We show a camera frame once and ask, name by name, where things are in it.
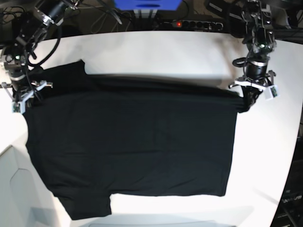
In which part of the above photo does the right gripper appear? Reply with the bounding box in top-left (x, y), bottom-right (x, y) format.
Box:
top-left (1, 80), bottom-right (53, 106)

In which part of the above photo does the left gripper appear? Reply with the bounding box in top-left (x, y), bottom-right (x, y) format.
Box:
top-left (228, 70), bottom-right (276, 109)

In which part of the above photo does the black T-shirt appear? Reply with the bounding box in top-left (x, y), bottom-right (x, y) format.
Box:
top-left (24, 61), bottom-right (248, 220)

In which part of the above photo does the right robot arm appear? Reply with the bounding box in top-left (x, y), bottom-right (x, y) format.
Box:
top-left (0, 0), bottom-right (81, 109)

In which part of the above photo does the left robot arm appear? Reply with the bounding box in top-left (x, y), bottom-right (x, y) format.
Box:
top-left (229, 0), bottom-right (279, 112)

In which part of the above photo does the black power strip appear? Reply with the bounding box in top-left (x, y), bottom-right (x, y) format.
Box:
top-left (158, 20), bottom-right (224, 32)

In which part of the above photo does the blue box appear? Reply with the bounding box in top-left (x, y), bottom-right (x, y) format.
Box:
top-left (114, 0), bottom-right (182, 10)

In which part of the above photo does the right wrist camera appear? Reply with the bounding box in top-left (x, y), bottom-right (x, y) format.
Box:
top-left (11, 101), bottom-right (26, 114)

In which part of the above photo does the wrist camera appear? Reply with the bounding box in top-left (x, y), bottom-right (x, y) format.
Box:
top-left (263, 85), bottom-right (280, 100)
top-left (11, 101), bottom-right (26, 114)

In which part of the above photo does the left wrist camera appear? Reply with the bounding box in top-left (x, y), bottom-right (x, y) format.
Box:
top-left (263, 85), bottom-right (280, 100)

